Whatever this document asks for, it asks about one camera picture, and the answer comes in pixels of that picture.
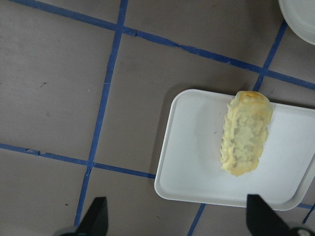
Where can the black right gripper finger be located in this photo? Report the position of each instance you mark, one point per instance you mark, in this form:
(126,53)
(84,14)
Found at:
(261,220)

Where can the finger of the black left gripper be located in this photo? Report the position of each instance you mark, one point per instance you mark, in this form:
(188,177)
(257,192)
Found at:
(94,223)

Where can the yellow bread roll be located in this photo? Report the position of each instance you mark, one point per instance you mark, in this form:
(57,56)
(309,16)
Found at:
(245,131)

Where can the white tray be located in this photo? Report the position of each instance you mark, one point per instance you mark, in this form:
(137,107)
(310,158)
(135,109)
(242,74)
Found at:
(190,170)

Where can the brown paper table mat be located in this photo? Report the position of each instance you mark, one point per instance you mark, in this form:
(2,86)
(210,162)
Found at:
(85,91)

